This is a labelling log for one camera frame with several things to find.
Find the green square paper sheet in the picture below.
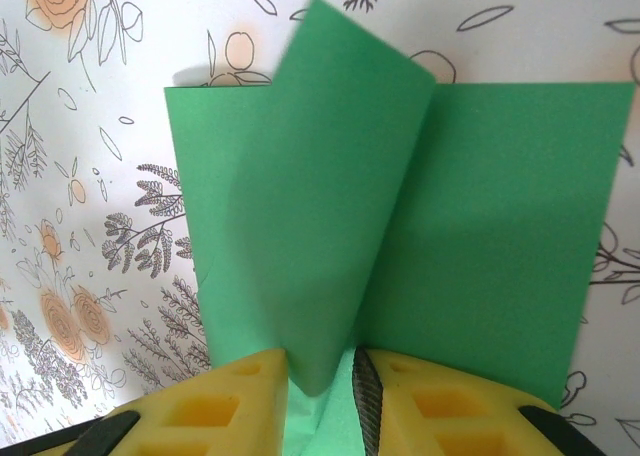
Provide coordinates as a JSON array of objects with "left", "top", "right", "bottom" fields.
[{"left": 163, "top": 0, "right": 636, "bottom": 456}]

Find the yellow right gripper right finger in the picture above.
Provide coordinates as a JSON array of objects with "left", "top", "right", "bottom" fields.
[{"left": 352, "top": 348, "right": 609, "bottom": 456}]

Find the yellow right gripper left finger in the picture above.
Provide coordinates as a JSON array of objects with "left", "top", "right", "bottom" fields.
[{"left": 74, "top": 348, "right": 291, "bottom": 456}]

